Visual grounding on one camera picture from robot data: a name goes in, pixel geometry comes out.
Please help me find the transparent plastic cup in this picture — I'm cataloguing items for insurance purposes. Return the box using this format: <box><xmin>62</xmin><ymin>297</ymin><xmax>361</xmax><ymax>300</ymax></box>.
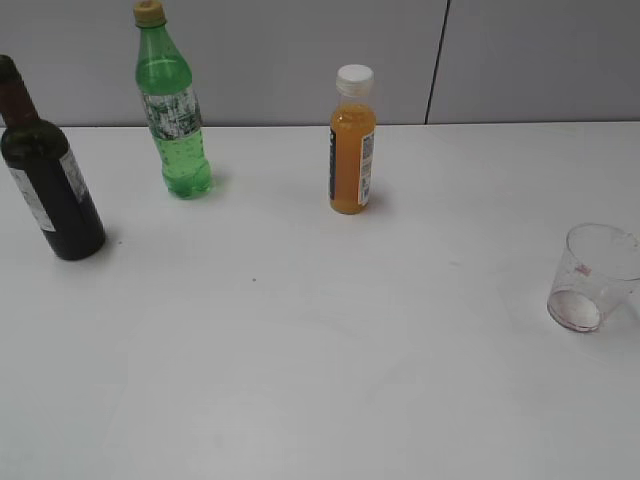
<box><xmin>547</xmin><ymin>223</ymin><xmax>639</xmax><ymax>333</ymax></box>

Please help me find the dark red wine bottle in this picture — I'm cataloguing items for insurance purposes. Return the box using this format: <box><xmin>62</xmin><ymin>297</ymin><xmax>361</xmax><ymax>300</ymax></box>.
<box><xmin>1</xmin><ymin>55</ymin><xmax>106</xmax><ymax>260</ymax></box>

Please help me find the orange juice bottle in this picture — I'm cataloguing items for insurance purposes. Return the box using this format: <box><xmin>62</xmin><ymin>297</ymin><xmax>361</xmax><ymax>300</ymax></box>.
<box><xmin>329</xmin><ymin>64</ymin><xmax>376</xmax><ymax>215</ymax></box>

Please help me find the green plastic soda bottle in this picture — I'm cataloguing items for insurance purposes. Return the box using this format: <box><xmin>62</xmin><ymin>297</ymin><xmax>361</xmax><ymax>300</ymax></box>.
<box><xmin>133</xmin><ymin>1</ymin><xmax>213</xmax><ymax>199</ymax></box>

